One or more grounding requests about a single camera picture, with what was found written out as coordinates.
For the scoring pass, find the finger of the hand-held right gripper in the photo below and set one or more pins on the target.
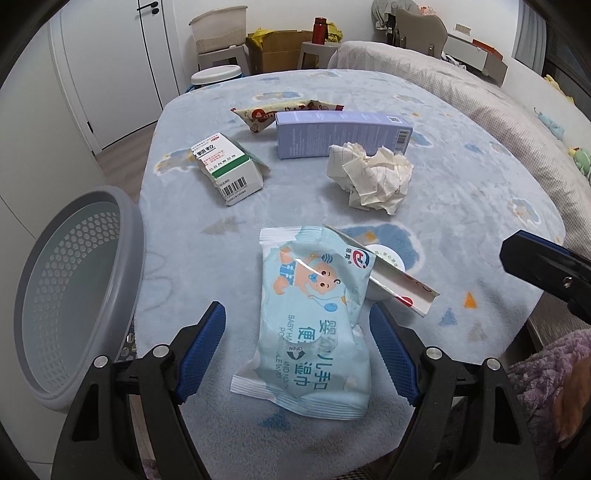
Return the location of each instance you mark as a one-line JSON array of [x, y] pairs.
[[540, 265]]

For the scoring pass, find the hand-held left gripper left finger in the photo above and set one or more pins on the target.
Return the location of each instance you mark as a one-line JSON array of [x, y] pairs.
[[205, 341]]

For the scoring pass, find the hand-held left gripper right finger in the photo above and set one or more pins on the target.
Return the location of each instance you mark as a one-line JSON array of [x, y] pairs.
[[388, 350]]

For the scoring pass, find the white snack wrapper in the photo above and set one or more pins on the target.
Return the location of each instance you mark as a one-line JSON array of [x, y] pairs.
[[397, 286]]

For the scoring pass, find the light blue wet wipes packet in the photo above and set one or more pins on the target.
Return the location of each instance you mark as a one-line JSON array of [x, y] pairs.
[[304, 332]]

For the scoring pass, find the white jar red label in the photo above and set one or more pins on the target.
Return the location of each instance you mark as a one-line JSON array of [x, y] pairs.
[[390, 258]]

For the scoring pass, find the grey perforated wastebasket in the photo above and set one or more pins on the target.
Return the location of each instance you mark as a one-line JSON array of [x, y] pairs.
[[69, 286]]

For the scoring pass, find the white paper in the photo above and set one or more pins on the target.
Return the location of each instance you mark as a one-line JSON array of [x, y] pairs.
[[369, 180]]

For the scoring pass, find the white green medicine box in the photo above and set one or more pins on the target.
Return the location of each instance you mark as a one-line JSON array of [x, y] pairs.
[[231, 170]]

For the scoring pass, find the long purple carton box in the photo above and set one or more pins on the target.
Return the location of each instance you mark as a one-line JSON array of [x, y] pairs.
[[323, 136]]

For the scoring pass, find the beige red snack packet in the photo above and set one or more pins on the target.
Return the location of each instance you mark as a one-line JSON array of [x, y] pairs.
[[258, 117]]

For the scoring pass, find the green plush toy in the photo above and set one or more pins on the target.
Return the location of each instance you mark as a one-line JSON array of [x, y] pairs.
[[579, 161]]

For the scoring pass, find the purple fleece clothing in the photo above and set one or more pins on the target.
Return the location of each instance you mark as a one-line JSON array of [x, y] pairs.
[[540, 392]]

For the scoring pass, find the light blue plush toy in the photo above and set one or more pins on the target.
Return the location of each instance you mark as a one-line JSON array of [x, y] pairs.
[[549, 122]]

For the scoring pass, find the beige quilt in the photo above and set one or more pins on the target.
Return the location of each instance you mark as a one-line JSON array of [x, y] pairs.
[[508, 124]]

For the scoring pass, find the yellow plush toy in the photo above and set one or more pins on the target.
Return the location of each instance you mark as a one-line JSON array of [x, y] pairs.
[[558, 87]]

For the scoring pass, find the white desk drawer unit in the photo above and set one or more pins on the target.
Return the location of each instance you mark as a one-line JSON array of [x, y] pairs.
[[466, 53]]

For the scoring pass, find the white wardrobe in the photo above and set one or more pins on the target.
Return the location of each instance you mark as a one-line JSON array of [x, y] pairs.
[[41, 152]]

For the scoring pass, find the beige chair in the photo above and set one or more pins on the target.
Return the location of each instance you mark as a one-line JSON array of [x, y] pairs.
[[420, 27]]

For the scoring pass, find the white round stool blue legs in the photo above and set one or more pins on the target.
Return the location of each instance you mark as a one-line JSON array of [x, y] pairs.
[[217, 74]]

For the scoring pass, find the white door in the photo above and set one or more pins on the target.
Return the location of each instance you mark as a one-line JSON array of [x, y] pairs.
[[115, 69]]

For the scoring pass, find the grey plastic stool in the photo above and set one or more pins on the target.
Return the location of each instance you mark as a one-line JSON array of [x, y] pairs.
[[226, 55], [318, 53]]

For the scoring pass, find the cardboard box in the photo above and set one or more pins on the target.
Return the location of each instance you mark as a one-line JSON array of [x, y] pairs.
[[277, 53]]

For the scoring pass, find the grey cloth pile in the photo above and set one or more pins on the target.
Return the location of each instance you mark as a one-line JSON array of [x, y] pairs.
[[385, 11]]

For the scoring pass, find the yellow plastic bag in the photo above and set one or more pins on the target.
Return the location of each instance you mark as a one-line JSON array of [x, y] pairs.
[[261, 36]]

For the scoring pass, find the white storage basket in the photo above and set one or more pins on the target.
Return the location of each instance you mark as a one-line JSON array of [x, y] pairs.
[[217, 30]]

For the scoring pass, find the red bottle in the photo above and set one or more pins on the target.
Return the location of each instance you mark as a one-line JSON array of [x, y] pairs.
[[319, 30]]

